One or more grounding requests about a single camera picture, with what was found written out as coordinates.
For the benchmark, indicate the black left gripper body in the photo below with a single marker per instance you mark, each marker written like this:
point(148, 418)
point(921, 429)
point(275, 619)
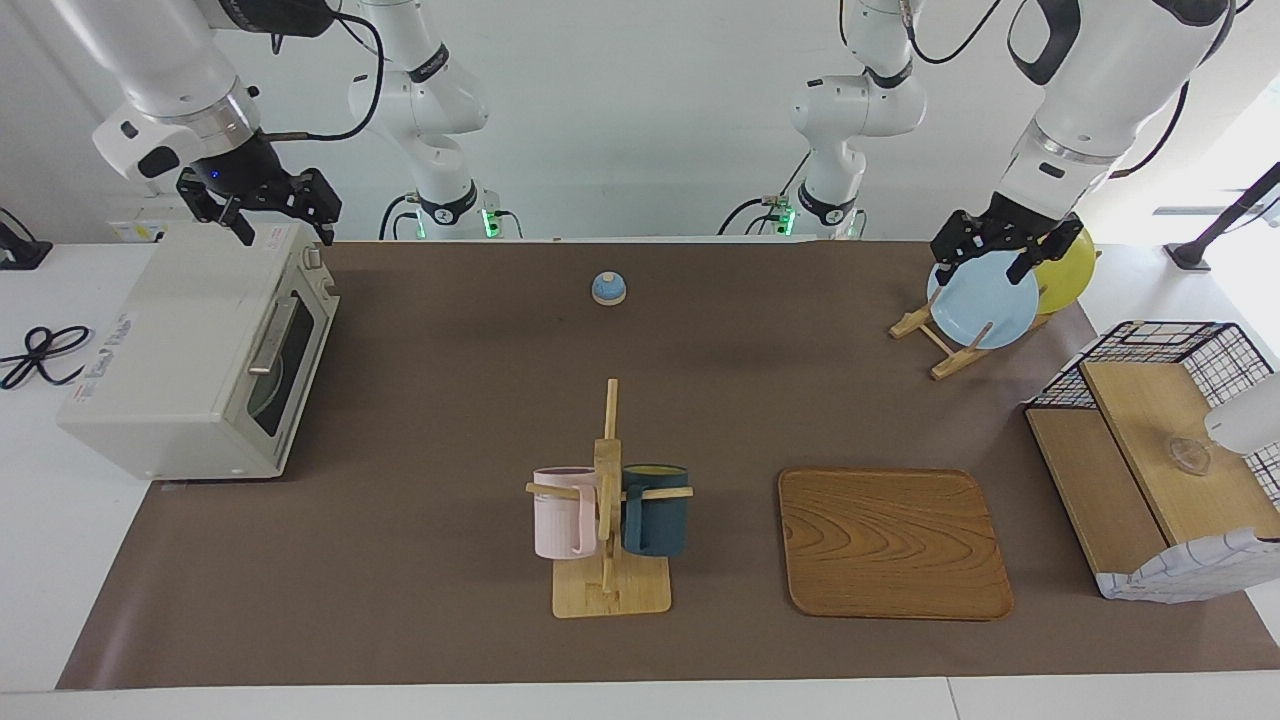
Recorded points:
point(1010, 225)

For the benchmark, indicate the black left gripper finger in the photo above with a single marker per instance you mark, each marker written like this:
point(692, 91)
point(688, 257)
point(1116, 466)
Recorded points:
point(946, 272)
point(1026, 262)

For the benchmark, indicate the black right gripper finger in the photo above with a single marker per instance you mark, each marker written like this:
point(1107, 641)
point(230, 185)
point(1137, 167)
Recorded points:
point(322, 228)
point(238, 225)

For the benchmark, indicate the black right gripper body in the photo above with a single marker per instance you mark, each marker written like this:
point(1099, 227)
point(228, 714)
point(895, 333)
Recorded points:
point(260, 175)

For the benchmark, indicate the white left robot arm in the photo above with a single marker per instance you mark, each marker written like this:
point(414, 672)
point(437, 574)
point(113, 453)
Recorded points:
point(1100, 80)

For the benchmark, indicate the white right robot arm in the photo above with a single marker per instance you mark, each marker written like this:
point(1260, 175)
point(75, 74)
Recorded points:
point(170, 60)

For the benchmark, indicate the white toaster oven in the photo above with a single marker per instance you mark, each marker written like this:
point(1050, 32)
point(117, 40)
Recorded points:
point(160, 350)

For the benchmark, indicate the yellow plate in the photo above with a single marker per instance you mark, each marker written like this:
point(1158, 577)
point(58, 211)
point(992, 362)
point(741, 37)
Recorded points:
point(1070, 275)

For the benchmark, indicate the light blue plate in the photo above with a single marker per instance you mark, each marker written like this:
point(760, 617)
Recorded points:
point(985, 310)

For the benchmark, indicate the wooden plate rack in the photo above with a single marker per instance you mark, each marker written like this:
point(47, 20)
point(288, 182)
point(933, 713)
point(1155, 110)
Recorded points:
point(950, 365)

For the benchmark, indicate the white power strip box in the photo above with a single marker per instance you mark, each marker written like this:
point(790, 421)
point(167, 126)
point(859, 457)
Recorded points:
point(140, 228)

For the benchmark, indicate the wooden two-level shelf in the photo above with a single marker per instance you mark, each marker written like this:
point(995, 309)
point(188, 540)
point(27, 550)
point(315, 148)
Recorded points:
point(1140, 420)

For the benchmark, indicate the black angled stand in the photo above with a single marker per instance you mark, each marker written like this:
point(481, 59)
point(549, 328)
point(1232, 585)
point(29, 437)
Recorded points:
point(1225, 225)

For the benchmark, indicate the black stand foot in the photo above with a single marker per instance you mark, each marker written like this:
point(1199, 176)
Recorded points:
point(15, 250)

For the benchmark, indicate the small clear glass dish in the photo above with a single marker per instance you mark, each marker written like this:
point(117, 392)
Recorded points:
point(1188, 455)

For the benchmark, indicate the white rounded device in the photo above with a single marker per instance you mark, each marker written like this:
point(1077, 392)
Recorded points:
point(1250, 418)

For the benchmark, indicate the brown wooden tray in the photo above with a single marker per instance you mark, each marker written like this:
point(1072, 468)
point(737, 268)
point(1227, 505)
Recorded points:
point(890, 545)

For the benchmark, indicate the small blue bell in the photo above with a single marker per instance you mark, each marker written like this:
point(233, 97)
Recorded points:
point(609, 288)

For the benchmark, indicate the white checked cloth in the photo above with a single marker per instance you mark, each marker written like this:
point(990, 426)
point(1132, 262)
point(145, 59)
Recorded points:
point(1190, 570)

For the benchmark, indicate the pink mug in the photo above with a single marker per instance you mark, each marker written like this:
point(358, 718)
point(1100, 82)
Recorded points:
point(556, 515)

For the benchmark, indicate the dark blue mug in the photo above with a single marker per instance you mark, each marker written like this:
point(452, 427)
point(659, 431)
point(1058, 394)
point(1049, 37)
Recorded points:
point(655, 520)

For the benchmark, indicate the brown table mat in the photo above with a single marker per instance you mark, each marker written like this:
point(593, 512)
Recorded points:
point(450, 600)

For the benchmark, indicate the wooden mug rack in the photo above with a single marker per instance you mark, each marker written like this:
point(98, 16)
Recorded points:
point(610, 595)

